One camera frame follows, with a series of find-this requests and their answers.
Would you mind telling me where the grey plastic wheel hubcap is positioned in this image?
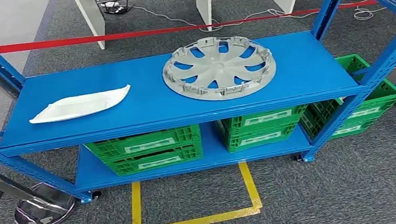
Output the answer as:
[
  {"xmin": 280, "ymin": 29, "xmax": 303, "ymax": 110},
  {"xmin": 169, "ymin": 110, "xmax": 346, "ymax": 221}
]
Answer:
[{"xmin": 159, "ymin": 30, "xmax": 280, "ymax": 107}]

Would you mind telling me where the white plastic trim part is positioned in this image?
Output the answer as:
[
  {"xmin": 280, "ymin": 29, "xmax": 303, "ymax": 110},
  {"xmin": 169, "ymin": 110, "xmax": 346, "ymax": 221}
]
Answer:
[{"xmin": 26, "ymin": 84, "xmax": 134, "ymax": 125}]

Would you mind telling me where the red barrier belt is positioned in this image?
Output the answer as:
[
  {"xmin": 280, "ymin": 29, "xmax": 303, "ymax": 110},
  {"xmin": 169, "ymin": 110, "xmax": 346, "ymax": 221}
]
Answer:
[{"xmin": 0, "ymin": 0, "xmax": 396, "ymax": 74}]

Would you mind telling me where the black power strip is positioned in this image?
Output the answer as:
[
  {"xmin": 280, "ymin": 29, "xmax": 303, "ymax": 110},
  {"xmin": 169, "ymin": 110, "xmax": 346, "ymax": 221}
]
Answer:
[{"xmin": 100, "ymin": 0, "xmax": 132, "ymax": 17}]

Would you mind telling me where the white floor cable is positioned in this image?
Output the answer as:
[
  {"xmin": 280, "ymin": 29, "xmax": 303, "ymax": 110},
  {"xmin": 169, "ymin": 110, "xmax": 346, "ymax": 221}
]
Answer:
[{"xmin": 130, "ymin": 0, "xmax": 396, "ymax": 47}]

